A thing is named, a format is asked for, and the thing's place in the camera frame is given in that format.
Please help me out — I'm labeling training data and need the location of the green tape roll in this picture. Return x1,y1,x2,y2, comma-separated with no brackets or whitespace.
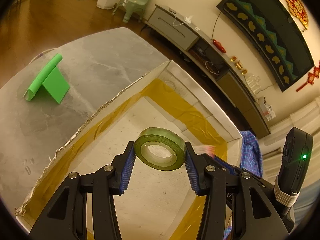
134,127,185,171

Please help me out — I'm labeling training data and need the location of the wall tv with cover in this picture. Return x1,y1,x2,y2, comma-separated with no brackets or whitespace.
217,0,314,92

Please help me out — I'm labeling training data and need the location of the grey tv cabinet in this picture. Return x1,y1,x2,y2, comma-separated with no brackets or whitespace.
145,4,270,139

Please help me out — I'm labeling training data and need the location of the green child chair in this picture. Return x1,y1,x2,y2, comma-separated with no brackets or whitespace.
112,0,150,23

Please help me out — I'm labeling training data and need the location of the blue plaid shirt cloth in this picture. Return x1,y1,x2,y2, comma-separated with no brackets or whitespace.
222,129,264,240

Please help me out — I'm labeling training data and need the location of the black tracker camera box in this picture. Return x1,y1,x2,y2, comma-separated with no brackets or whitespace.
274,127,313,208

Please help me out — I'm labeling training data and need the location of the clear glass set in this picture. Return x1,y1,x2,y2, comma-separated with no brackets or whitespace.
245,73,261,95

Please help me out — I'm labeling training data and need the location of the red chinese knot right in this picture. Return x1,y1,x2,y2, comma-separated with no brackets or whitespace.
296,64,320,92

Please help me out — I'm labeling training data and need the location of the red white card box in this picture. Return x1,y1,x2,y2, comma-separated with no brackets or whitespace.
193,145,215,158

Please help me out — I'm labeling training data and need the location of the green phone stand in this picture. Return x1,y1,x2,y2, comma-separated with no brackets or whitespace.
24,53,70,104

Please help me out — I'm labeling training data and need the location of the red dish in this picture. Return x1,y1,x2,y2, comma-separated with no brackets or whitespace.
212,39,226,54

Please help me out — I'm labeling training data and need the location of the white foam box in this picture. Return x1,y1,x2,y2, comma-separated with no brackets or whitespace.
16,61,242,239

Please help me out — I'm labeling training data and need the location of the white standing air conditioner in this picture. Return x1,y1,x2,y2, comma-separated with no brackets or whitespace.
258,97,319,155

